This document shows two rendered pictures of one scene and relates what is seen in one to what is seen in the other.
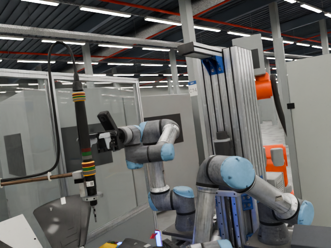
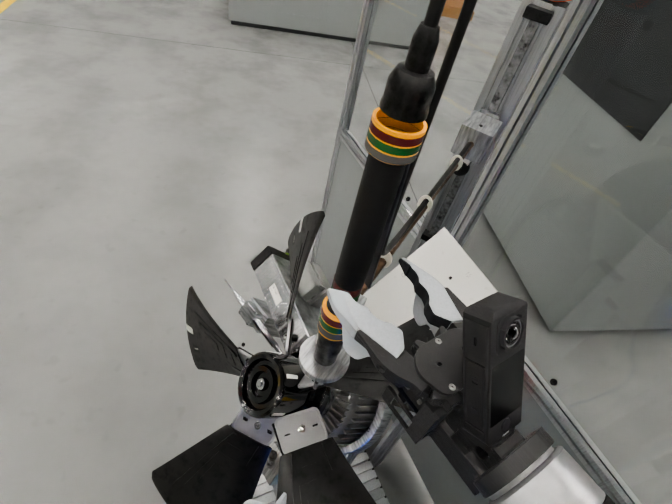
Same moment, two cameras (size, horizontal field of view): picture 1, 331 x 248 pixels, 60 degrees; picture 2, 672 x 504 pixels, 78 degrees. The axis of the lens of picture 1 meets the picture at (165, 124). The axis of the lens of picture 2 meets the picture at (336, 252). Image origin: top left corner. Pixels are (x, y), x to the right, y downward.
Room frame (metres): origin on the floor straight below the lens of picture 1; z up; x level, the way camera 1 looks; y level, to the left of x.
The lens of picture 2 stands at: (1.09, 0.00, 1.96)
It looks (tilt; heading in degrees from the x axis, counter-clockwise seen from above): 45 degrees down; 113
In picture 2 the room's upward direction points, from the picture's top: 15 degrees clockwise
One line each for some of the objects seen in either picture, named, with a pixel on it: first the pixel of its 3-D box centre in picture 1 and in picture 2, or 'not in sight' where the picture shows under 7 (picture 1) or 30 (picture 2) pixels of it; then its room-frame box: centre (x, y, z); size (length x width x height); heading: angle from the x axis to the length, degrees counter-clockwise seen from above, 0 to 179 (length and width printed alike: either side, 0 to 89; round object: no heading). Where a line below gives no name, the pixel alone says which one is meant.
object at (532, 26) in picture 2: not in sight; (473, 149); (0.96, 0.96, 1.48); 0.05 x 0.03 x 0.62; 3
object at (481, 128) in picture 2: not in sight; (477, 135); (0.96, 0.91, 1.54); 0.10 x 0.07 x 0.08; 93
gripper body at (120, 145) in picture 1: (111, 139); (461, 407); (1.15, 0.22, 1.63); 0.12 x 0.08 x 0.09; 158
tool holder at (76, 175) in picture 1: (87, 184); (333, 335); (0.99, 0.29, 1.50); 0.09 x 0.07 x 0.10; 93
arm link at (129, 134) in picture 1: (121, 136); (541, 491); (1.22, 0.19, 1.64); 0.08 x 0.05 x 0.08; 68
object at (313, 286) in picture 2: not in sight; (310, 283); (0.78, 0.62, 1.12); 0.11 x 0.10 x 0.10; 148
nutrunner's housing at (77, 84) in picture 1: (84, 139); (355, 261); (0.99, 0.28, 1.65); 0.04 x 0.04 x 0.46
